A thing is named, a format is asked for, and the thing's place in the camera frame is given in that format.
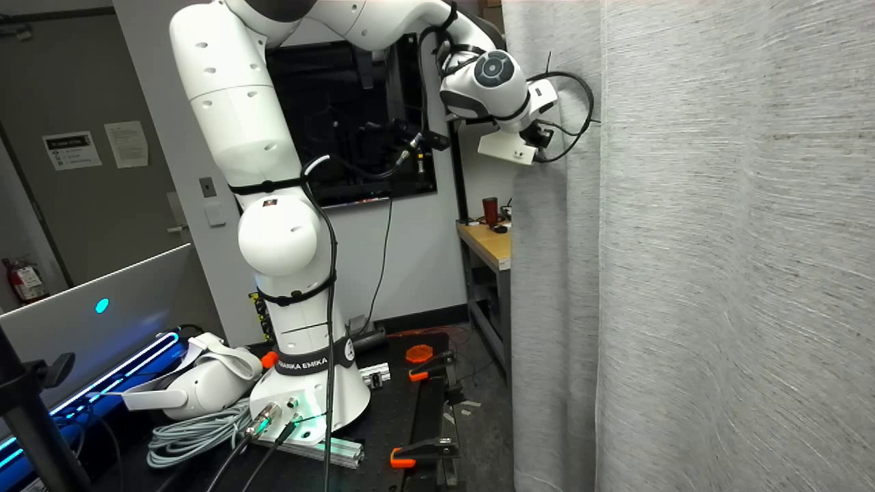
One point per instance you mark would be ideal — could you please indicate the paper sign with dark header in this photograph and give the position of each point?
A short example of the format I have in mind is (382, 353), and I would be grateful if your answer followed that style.
(72, 152)

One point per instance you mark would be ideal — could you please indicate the wooden workbench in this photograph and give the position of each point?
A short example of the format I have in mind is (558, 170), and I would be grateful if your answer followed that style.
(489, 247)

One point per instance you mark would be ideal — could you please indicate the black orange clamp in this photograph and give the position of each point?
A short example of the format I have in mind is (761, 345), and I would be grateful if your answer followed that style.
(432, 365)
(424, 451)

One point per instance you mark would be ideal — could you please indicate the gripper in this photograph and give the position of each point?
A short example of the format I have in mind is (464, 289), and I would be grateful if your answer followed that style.
(540, 135)

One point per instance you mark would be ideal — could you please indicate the grey wall switch plate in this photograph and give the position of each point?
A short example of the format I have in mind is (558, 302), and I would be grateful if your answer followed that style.
(208, 187)

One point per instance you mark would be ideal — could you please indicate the aluminium rail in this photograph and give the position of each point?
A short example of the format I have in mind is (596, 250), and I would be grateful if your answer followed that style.
(335, 451)

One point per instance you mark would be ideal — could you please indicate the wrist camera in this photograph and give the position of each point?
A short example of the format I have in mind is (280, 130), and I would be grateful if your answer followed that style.
(504, 146)

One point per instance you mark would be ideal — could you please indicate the fire extinguisher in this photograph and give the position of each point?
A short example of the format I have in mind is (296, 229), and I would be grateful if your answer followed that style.
(26, 281)

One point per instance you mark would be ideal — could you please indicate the camera on mount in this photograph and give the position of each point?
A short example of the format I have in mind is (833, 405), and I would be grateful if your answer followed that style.
(410, 147)

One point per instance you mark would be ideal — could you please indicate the black cylinder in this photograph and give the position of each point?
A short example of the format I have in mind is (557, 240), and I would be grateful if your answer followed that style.
(370, 339)

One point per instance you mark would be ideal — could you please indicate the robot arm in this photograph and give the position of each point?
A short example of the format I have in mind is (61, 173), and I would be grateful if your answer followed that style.
(232, 102)

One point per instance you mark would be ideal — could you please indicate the silver laptop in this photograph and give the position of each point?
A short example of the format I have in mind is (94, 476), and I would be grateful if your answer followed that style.
(130, 307)

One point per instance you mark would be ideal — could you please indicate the orange hexagonal piece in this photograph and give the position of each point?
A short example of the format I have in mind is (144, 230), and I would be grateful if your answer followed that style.
(419, 353)

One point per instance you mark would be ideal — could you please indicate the small metal bracket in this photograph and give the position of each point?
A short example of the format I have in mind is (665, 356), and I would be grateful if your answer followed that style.
(376, 375)

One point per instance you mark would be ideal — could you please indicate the black wall screen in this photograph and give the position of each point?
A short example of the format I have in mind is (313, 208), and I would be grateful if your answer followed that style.
(321, 123)

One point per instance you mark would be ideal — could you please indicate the plain paper sign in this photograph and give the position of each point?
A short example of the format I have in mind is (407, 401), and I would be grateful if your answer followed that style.
(126, 145)

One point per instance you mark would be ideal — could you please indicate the grey door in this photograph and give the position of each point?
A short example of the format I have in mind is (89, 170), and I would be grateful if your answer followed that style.
(82, 219)

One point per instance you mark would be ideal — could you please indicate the white headset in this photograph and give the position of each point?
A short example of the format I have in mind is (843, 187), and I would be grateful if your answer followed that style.
(205, 386)

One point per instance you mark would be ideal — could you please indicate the grey fabric curtain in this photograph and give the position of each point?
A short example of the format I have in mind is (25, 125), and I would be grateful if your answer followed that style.
(738, 260)
(554, 287)

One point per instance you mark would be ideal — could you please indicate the red cup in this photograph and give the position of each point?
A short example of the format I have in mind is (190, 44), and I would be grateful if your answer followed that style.
(490, 212)

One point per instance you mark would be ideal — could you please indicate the white wall plate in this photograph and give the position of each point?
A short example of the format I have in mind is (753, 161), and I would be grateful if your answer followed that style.
(215, 214)

